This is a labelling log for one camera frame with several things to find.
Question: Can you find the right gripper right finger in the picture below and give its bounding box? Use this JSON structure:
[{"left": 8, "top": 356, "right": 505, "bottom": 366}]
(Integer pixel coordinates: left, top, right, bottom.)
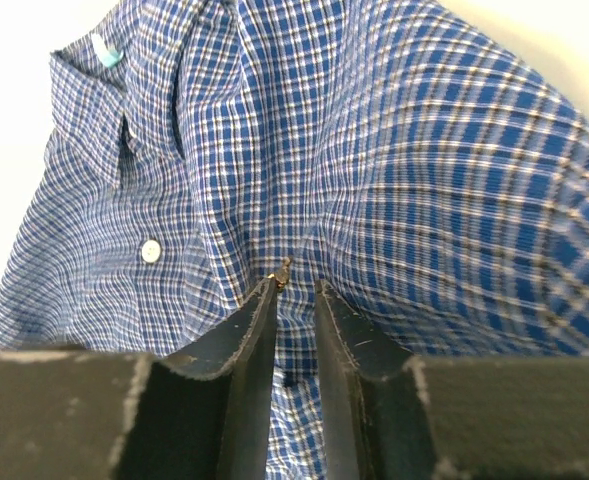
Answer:
[{"left": 315, "top": 280, "right": 589, "bottom": 479}]

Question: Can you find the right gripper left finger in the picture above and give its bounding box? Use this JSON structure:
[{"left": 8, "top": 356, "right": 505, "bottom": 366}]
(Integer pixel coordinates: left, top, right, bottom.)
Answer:
[{"left": 0, "top": 279, "right": 277, "bottom": 479}]

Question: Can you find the gold flower brooch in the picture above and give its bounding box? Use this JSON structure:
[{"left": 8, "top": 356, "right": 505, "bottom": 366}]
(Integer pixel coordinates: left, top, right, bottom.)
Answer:
[{"left": 268, "top": 257, "right": 292, "bottom": 292}]

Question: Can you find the blue plaid button shirt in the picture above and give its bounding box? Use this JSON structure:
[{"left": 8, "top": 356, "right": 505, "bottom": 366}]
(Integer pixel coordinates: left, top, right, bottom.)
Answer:
[{"left": 0, "top": 1, "right": 589, "bottom": 479}]

